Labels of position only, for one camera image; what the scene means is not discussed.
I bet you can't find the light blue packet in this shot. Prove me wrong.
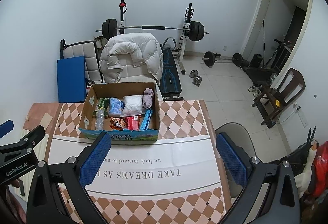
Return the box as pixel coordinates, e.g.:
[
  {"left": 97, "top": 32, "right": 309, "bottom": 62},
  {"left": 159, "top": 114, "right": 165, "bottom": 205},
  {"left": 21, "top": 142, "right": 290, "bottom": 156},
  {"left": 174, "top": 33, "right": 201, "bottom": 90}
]
[{"left": 108, "top": 97, "right": 125, "bottom": 117}]

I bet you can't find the white puffer jacket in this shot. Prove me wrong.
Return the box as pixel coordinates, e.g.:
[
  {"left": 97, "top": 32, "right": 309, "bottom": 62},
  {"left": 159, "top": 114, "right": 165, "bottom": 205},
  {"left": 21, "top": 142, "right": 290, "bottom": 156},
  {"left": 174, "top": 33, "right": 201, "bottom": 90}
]
[{"left": 99, "top": 32, "right": 163, "bottom": 84}]

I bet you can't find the red plastic bag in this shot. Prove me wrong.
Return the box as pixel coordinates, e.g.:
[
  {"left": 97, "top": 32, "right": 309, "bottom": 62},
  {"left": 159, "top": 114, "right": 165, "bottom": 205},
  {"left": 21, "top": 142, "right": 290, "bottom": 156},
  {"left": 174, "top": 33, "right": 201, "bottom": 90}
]
[{"left": 311, "top": 141, "right": 328, "bottom": 198}]

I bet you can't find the lilac cloth bundle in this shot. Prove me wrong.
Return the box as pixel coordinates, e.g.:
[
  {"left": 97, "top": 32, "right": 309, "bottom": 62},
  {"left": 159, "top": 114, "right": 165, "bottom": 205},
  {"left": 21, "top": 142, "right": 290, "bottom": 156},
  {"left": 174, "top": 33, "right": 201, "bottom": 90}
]
[{"left": 142, "top": 88, "right": 154, "bottom": 109}]

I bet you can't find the white squat rack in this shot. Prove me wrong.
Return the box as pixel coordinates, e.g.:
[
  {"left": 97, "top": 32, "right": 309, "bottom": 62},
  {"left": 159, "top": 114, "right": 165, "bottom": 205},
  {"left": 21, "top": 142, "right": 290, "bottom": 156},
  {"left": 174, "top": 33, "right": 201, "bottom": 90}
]
[{"left": 117, "top": 0, "right": 194, "bottom": 74}]

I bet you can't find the barbell on floor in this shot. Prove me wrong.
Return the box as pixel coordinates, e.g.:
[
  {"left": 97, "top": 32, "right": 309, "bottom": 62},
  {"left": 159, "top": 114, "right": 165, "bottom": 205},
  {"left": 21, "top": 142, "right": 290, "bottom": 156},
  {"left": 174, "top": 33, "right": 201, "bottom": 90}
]
[{"left": 202, "top": 51, "right": 244, "bottom": 67}]

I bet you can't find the white goose toy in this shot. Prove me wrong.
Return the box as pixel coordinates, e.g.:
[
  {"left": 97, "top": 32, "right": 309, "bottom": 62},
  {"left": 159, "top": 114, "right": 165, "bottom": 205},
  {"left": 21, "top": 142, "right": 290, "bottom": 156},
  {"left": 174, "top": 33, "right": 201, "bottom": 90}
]
[{"left": 295, "top": 140, "right": 317, "bottom": 198}]

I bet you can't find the grey padded chair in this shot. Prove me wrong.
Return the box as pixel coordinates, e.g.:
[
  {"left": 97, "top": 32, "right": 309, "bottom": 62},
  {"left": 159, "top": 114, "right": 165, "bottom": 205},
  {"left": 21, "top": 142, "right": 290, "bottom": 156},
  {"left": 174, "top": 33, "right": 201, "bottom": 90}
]
[{"left": 215, "top": 122, "right": 257, "bottom": 198}]

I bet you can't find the blue stick packet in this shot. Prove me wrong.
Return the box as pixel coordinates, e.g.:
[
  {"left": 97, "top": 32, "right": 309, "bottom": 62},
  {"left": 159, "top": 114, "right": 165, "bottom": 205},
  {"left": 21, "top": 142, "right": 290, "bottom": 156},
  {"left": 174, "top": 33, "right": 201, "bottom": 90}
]
[{"left": 139, "top": 109, "right": 153, "bottom": 131}]

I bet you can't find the yellow silver scrub sponge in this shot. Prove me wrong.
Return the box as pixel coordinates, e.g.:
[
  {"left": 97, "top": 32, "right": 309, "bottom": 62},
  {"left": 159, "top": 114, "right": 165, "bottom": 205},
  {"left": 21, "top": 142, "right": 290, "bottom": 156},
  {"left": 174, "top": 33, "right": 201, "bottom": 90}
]
[{"left": 95, "top": 107, "right": 105, "bottom": 130}]

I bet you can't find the white upholstered chair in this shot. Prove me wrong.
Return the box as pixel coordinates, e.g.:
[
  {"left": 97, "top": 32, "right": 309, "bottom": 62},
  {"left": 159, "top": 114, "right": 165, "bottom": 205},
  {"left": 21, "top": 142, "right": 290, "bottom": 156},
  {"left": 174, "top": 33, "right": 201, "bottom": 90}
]
[{"left": 60, "top": 39, "right": 104, "bottom": 83}]

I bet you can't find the blue foam mat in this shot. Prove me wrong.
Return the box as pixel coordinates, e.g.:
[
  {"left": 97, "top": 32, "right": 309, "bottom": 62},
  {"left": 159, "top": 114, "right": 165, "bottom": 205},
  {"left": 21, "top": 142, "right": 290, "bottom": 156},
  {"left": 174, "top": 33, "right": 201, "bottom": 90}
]
[{"left": 57, "top": 56, "right": 86, "bottom": 103}]

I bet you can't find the barbell on rack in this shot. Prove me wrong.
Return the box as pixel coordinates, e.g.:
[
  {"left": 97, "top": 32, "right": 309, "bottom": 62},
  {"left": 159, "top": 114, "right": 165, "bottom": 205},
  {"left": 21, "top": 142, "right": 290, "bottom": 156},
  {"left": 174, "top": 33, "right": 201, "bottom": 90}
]
[{"left": 96, "top": 18, "right": 209, "bottom": 41}]

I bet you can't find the white plastic bag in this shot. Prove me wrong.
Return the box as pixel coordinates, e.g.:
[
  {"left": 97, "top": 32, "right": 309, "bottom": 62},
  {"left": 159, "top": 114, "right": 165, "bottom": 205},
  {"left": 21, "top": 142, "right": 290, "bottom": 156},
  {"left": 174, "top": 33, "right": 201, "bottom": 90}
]
[{"left": 122, "top": 95, "right": 145, "bottom": 117}]

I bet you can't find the red snack bag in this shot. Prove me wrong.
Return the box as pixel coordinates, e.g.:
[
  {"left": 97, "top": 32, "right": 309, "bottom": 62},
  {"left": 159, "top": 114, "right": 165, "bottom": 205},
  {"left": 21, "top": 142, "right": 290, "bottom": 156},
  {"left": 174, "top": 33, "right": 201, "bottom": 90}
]
[{"left": 124, "top": 116, "right": 141, "bottom": 131}]

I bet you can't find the cardboard box with print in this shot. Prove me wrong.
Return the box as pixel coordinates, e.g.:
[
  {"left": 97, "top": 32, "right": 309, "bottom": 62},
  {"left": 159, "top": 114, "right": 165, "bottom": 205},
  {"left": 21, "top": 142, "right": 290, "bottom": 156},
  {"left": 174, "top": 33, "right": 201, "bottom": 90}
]
[{"left": 79, "top": 82, "right": 160, "bottom": 141}]

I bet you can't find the black weight bench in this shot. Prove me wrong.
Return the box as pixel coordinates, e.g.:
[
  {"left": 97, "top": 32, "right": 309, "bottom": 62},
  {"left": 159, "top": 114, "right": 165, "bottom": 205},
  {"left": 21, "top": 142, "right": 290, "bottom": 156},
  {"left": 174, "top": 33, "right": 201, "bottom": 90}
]
[{"left": 159, "top": 37, "right": 183, "bottom": 101}]

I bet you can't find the chrome dumbbell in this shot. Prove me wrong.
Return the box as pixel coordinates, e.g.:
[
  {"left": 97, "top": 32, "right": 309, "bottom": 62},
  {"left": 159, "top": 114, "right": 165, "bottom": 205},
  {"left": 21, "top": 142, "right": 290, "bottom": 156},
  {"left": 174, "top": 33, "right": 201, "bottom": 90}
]
[{"left": 189, "top": 70, "right": 199, "bottom": 78}]

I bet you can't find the dark wooden chair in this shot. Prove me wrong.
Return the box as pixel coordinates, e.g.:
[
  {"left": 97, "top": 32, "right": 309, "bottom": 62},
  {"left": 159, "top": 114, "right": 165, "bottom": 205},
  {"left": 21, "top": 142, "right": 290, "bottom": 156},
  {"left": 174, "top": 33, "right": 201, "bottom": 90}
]
[{"left": 252, "top": 68, "right": 306, "bottom": 128}]

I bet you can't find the patterned tablecloth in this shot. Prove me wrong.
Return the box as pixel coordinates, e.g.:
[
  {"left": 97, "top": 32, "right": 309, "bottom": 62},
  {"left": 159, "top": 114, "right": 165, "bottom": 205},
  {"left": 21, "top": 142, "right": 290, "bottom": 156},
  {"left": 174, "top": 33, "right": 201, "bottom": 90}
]
[{"left": 23, "top": 99, "right": 232, "bottom": 224}]

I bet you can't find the dark green snack bag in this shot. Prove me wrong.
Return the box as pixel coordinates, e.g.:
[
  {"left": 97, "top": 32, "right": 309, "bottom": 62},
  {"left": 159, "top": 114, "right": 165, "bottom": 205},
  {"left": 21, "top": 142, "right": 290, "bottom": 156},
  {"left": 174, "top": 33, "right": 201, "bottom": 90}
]
[{"left": 97, "top": 98, "right": 110, "bottom": 109}]

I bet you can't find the orange snack bag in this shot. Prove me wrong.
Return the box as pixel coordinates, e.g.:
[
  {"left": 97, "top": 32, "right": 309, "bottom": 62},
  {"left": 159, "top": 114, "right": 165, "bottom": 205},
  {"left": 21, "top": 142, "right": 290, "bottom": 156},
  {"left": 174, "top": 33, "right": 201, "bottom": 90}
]
[{"left": 110, "top": 117, "right": 127, "bottom": 130}]

